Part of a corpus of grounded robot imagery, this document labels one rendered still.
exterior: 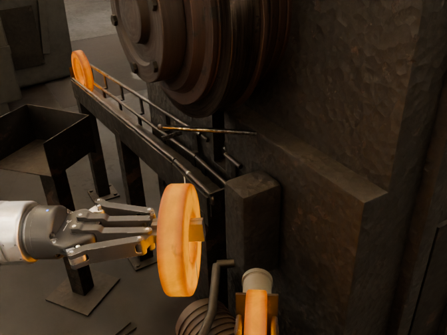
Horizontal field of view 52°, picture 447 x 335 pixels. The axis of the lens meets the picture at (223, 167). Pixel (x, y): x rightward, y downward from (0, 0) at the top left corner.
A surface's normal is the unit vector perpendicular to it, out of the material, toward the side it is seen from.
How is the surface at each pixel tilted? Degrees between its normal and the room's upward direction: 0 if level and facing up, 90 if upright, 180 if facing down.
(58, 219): 87
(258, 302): 6
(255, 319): 17
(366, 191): 0
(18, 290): 0
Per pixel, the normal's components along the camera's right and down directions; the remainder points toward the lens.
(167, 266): -0.09, 0.29
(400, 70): -0.86, 0.29
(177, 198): -0.08, -0.77
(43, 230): -0.11, -0.23
